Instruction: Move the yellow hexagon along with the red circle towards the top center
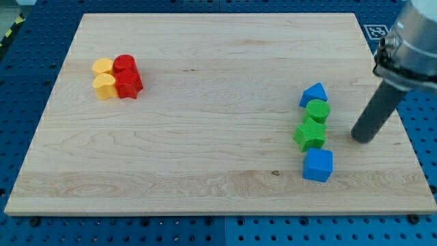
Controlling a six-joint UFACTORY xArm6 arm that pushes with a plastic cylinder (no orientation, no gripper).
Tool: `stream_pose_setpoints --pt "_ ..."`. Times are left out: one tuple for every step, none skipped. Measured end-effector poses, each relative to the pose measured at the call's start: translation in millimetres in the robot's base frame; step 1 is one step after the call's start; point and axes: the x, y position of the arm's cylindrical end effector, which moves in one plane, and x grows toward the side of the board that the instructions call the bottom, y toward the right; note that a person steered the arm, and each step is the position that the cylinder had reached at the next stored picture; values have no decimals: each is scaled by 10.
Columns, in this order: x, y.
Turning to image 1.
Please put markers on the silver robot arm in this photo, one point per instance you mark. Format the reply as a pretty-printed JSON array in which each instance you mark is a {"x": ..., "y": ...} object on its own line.
[{"x": 406, "y": 55}]

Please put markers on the green circle block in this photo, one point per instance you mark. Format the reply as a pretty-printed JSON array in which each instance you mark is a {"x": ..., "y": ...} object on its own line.
[{"x": 318, "y": 110}]

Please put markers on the red circle block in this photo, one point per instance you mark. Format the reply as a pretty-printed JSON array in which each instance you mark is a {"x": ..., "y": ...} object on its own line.
[{"x": 125, "y": 62}]

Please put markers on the yellow hexagon block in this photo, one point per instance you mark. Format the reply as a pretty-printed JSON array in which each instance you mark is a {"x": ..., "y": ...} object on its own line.
[{"x": 103, "y": 65}]

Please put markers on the wooden board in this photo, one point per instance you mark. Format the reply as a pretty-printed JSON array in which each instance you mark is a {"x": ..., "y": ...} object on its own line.
[{"x": 211, "y": 132}]

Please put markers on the green star block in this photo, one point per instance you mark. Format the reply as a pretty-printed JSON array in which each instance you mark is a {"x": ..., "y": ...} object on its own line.
[{"x": 310, "y": 134}]

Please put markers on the red star block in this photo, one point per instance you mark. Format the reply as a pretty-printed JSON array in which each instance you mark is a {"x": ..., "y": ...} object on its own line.
[{"x": 128, "y": 84}]

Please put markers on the blue triangle block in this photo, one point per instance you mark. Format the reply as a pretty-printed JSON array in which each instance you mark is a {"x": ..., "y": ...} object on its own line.
[{"x": 316, "y": 91}]

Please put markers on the blue cube block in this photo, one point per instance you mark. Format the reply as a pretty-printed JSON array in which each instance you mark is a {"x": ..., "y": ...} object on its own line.
[{"x": 318, "y": 165}]

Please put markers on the yellow heart block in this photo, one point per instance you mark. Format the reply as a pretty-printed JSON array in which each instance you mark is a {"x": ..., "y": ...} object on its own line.
[{"x": 104, "y": 86}]

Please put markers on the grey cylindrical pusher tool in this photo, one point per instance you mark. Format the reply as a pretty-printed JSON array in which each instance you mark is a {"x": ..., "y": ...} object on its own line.
[{"x": 380, "y": 107}]

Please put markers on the white fiducial marker tag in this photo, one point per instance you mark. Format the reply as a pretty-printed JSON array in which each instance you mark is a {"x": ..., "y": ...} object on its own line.
[{"x": 375, "y": 31}]

